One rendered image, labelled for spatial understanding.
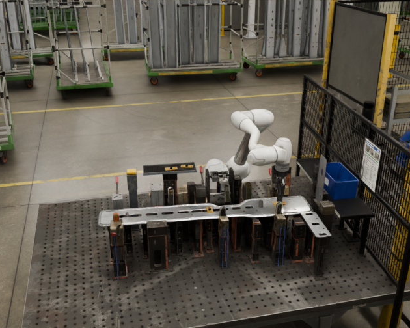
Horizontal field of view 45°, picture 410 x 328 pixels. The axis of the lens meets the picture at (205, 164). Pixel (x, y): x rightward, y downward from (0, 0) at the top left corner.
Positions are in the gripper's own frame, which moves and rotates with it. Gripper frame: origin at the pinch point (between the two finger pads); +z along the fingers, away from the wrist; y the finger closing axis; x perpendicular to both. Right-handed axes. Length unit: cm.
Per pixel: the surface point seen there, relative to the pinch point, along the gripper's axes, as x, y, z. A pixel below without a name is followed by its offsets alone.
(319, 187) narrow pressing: 26.6, 0.6, -6.2
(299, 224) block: 6.4, 22.2, 7.5
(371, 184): 54, 16, -14
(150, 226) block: -86, 19, 3
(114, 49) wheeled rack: -130, -920, 75
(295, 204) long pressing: 10.5, 1.2, 5.4
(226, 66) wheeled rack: 97, -692, 71
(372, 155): 54, 11, -31
